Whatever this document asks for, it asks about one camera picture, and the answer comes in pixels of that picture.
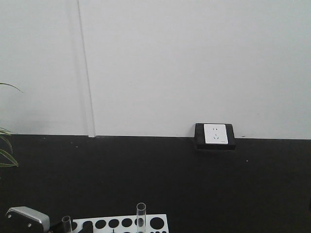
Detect narrow clear glass test tube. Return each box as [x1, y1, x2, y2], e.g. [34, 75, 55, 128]
[62, 216, 72, 233]

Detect white test tube rack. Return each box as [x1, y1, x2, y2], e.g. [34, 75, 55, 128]
[72, 214, 169, 233]

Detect white socket in black box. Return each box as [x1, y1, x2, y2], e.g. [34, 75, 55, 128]
[194, 123, 236, 150]

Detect wide clear glass test tube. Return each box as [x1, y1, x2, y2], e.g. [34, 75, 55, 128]
[137, 202, 146, 233]

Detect green plant leaves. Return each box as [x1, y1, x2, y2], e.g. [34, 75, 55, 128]
[0, 83, 24, 168]

